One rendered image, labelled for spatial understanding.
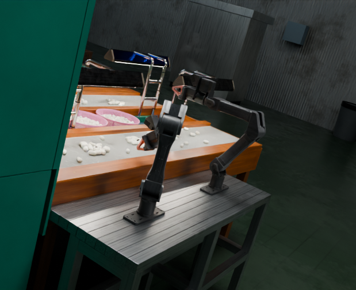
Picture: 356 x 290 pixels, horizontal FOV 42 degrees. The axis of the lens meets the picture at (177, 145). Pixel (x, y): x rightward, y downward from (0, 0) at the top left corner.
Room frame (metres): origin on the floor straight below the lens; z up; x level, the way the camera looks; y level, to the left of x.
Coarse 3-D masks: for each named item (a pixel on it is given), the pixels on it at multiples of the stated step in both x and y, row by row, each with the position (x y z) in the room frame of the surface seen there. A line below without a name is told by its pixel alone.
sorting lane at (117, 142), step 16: (192, 128) 3.05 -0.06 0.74; (208, 128) 3.18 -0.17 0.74; (64, 144) 2.02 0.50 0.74; (112, 144) 2.22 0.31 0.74; (128, 144) 2.30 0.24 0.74; (176, 144) 2.55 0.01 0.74; (192, 144) 2.65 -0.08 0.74; (208, 144) 2.75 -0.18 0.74; (64, 160) 1.84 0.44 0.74; (96, 160) 1.94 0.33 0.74; (112, 160) 2.00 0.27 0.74
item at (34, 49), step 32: (0, 0) 1.21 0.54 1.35; (32, 0) 1.29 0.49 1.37; (64, 0) 1.39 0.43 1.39; (0, 32) 1.22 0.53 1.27; (32, 32) 1.31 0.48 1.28; (64, 32) 1.41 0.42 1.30; (0, 64) 1.24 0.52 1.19; (32, 64) 1.33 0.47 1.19; (64, 64) 1.43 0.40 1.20; (0, 96) 1.25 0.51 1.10; (32, 96) 1.35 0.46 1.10; (64, 96) 1.45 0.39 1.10; (0, 128) 1.27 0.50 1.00; (32, 128) 1.37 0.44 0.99; (64, 128) 1.48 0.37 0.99; (0, 160) 1.28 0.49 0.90; (32, 160) 1.39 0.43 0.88
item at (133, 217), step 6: (144, 204) 1.65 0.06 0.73; (150, 204) 1.65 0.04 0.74; (138, 210) 1.67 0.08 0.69; (144, 210) 1.65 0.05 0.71; (150, 210) 1.65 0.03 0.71; (156, 210) 1.74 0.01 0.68; (162, 210) 1.76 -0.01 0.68; (126, 216) 1.61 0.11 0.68; (132, 216) 1.62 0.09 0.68; (138, 216) 1.64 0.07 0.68; (144, 216) 1.64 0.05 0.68; (150, 216) 1.65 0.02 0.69; (156, 216) 1.69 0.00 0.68; (132, 222) 1.58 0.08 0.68; (138, 222) 1.59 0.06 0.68; (144, 222) 1.62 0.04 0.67
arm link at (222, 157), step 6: (264, 132) 2.16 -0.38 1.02; (240, 138) 2.16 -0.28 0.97; (246, 138) 2.14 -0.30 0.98; (258, 138) 2.17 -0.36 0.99; (234, 144) 2.17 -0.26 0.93; (240, 144) 2.15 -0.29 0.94; (246, 144) 2.14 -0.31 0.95; (228, 150) 2.18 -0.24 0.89; (234, 150) 2.17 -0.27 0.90; (240, 150) 2.15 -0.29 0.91; (222, 156) 2.18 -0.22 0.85; (228, 156) 2.17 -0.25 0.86; (234, 156) 2.16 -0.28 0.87; (210, 162) 2.20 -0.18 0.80; (216, 162) 2.19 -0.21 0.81; (222, 162) 2.18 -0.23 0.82; (228, 162) 2.17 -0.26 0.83; (210, 168) 2.20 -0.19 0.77; (222, 168) 2.17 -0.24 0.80
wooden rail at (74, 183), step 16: (224, 144) 2.77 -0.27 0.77; (256, 144) 3.00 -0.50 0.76; (128, 160) 1.99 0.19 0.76; (144, 160) 2.05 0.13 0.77; (176, 160) 2.19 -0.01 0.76; (192, 160) 2.32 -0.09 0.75; (208, 160) 2.47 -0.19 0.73; (240, 160) 2.83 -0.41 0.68; (256, 160) 3.04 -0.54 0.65; (64, 176) 1.61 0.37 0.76; (80, 176) 1.65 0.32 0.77; (96, 176) 1.72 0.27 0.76; (112, 176) 1.80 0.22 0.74; (128, 176) 1.89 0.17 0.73; (144, 176) 1.99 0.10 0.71; (176, 176) 2.22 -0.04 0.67; (64, 192) 1.59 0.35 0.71; (80, 192) 1.66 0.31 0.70; (96, 192) 1.74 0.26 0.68; (48, 224) 1.55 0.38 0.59
